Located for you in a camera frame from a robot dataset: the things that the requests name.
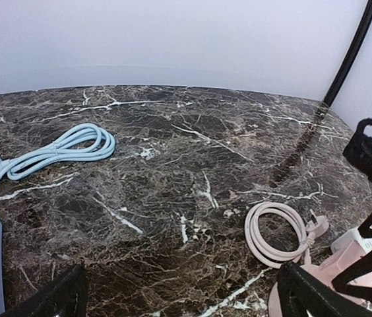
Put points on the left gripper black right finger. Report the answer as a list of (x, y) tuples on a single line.
[(301, 294)]

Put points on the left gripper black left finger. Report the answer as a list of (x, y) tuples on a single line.
[(66, 295)]

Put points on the pink round power socket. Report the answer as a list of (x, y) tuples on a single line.
[(298, 293)]

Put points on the pink cube socket adapter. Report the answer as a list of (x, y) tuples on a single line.
[(340, 261)]

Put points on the white cube socket adapter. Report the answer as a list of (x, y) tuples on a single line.
[(351, 235)]

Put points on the right black frame post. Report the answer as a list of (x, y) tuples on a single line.
[(350, 57)]

